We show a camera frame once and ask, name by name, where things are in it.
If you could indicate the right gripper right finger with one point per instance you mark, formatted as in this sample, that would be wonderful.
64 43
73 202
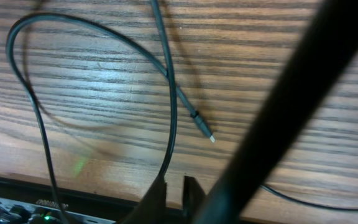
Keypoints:
192 197

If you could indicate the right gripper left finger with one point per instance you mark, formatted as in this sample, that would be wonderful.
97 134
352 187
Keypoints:
151 209

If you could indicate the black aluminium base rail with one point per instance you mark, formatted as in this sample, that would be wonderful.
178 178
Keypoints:
91 208

